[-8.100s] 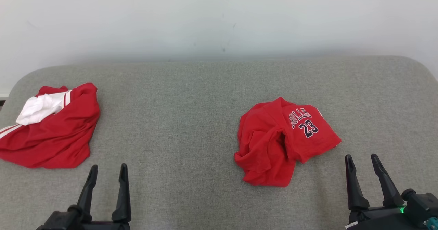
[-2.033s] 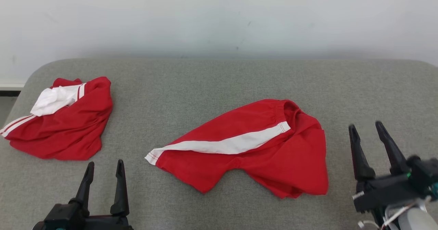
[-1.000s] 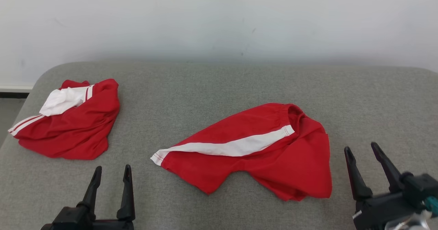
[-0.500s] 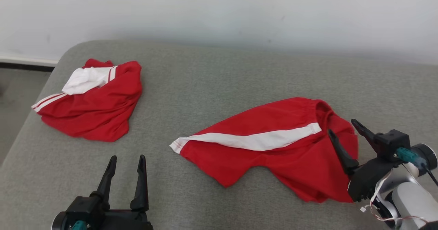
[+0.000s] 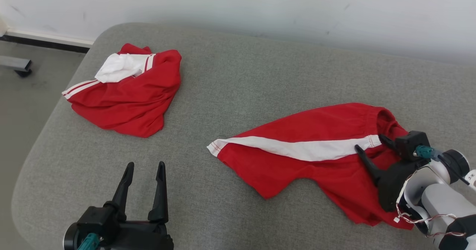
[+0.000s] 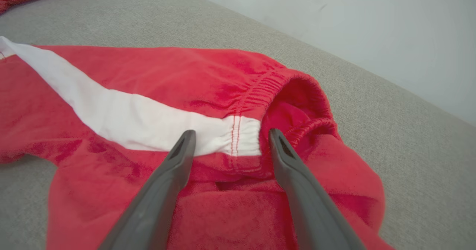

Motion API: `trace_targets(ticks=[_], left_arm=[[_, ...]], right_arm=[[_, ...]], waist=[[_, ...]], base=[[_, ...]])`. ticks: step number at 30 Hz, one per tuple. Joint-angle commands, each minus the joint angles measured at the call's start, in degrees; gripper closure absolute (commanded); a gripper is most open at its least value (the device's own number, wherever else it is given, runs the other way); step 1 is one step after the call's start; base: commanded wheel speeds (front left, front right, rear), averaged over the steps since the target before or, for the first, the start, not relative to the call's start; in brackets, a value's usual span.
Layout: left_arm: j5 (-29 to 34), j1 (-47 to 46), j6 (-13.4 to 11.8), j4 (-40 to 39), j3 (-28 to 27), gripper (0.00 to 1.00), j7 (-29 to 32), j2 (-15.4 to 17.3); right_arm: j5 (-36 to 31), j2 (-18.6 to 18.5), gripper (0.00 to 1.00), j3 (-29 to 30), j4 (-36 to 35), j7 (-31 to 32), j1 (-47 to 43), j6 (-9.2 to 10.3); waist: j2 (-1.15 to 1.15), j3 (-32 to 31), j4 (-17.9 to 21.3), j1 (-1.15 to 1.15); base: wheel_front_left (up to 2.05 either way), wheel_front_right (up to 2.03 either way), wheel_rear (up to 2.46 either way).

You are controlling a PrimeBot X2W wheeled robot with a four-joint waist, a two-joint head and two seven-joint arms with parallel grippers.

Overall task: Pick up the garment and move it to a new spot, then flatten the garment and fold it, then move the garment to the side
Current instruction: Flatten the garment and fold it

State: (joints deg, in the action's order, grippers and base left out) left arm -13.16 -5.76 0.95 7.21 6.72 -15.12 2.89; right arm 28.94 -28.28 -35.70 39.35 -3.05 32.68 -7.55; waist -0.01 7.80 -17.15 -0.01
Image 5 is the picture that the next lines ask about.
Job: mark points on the red shirt with white sleeves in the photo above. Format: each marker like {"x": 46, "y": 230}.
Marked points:
{"x": 130, "y": 101}

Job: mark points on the grey furniture leg with caster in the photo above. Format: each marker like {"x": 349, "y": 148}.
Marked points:
{"x": 15, "y": 63}

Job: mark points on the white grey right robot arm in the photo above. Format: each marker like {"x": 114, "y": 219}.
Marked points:
{"x": 438, "y": 201}

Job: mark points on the red shorts with white stripe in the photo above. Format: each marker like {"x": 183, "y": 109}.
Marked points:
{"x": 297, "y": 175}

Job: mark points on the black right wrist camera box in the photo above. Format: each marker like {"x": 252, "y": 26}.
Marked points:
{"x": 407, "y": 144}

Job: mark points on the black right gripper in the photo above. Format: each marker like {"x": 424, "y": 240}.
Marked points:
{"x": 394, "y": 183}

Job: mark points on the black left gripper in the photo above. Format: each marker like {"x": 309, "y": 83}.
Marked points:
{"x": 126, "y": 235}

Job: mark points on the white and black baseboard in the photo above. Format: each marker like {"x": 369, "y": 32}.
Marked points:
{"x": 44, "y": 41}

